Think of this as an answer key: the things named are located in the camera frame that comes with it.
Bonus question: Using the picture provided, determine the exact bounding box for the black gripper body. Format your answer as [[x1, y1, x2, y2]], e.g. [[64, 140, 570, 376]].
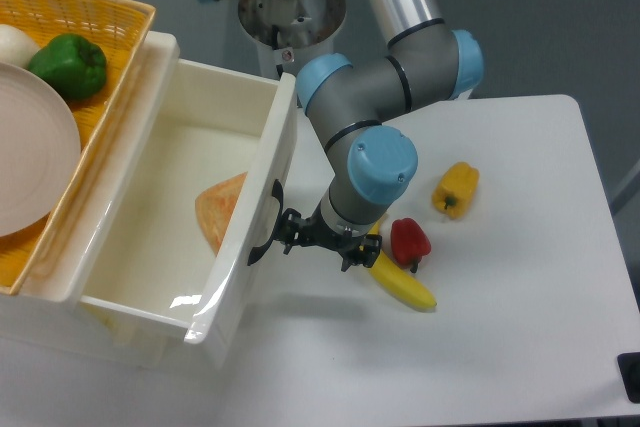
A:
[[274, 207, 382, 268]]

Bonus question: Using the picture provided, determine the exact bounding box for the white drawer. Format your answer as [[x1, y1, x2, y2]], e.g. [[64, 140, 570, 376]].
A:
[[77, 57, 299, 346]]

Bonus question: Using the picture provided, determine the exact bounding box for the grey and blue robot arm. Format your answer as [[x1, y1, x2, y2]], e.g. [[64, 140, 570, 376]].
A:
[[215, 0, 484, 267]]

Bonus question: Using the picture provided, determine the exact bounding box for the white drawer cabinet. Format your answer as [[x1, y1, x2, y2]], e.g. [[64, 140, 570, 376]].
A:
[[1, 32, 228, 365]]

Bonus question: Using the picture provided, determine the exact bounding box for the yellow banana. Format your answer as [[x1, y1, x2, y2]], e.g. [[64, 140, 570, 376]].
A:
[[369, 230, 437, 311]]

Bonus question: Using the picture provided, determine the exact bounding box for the red bell pepper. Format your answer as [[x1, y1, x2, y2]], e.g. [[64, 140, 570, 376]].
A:
[[390, 218, 432, 273]]

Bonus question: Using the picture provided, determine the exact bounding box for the orange bread slice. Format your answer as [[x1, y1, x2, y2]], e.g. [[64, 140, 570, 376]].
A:
[[195, 172, 247, 255]]

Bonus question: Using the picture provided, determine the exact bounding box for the yellow bell pepper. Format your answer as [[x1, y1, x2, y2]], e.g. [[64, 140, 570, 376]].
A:
[[431, 162, 480, 220]]

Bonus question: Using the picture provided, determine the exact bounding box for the pink round plate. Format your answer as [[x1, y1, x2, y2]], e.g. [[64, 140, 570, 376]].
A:
[[1, 64, 81, 236]]

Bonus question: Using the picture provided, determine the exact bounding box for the yellow woven basket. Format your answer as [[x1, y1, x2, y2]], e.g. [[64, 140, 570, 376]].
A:
[[1, 0, 155, 295]]

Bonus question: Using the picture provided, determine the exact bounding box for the green bell pepper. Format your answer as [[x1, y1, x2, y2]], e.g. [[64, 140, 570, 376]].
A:
[[27, 33, 107, 101]]

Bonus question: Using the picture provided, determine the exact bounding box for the black corner clamp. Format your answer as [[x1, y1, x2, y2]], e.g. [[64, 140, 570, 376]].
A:
[[617, 352, 640, 404]]

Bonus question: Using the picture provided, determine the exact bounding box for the white onion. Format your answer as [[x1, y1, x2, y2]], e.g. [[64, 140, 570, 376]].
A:
[[0, 24, 40, 68]]

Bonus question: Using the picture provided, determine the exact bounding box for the white bracket behind table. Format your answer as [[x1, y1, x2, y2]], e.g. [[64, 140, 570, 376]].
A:
[[456, 85, 478, 101]]

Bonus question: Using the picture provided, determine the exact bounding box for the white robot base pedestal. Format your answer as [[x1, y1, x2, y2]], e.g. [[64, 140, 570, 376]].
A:
[[238, 0, 346, 79]]

